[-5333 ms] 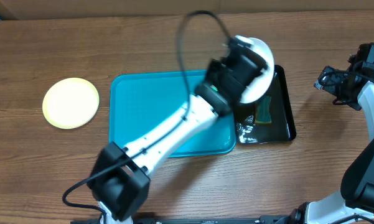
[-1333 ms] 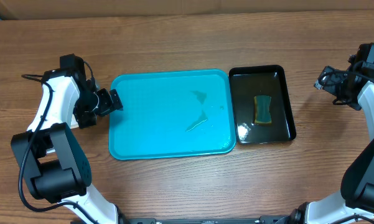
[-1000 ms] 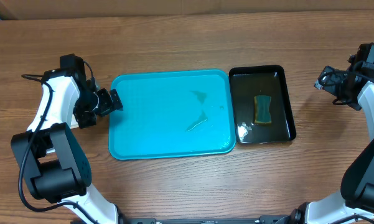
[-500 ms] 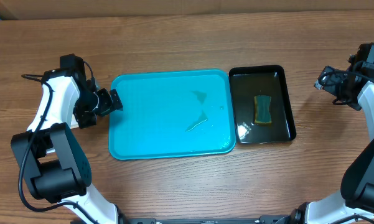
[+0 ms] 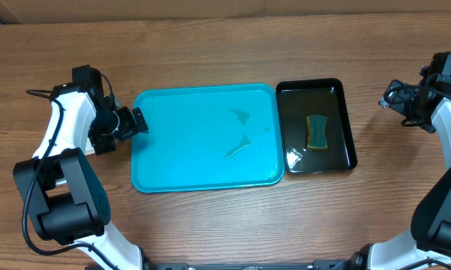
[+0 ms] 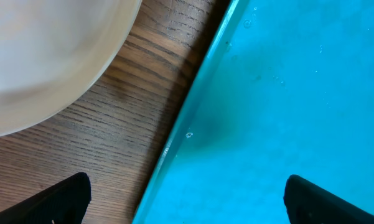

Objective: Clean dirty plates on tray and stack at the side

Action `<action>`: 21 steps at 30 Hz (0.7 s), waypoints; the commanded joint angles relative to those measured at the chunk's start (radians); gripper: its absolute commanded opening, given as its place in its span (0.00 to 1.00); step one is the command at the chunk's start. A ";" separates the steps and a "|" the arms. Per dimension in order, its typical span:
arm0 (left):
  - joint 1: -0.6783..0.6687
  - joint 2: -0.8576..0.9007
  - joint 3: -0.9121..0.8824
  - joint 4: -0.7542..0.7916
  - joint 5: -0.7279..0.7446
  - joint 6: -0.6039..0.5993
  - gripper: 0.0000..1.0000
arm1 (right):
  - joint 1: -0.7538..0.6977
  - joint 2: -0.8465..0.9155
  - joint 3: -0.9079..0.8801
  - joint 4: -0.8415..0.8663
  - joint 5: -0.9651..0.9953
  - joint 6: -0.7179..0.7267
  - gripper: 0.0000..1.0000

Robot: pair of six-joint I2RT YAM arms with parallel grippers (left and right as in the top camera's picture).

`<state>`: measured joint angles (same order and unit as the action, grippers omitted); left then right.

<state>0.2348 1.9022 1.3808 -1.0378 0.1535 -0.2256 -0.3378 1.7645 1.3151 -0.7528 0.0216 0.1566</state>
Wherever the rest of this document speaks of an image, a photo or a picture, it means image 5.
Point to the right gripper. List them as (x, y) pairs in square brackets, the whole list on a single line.
[(398, 100)]

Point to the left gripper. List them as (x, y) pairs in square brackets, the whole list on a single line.
[(100, 141)]

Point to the yellow green sponge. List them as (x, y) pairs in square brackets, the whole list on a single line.
[(316, 133)]

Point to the yellow plate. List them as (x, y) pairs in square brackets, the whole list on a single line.
[(89, 148)]

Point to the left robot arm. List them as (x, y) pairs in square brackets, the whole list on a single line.
[(65, 206)]

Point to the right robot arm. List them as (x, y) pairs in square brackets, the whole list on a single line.
[(428, 241)]

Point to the teal serving tray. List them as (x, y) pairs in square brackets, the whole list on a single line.
[(207, 138)]

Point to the black water tray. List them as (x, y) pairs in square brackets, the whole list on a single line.
[(301, 98)]

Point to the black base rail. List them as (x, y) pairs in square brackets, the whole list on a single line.
[(319, 264)]

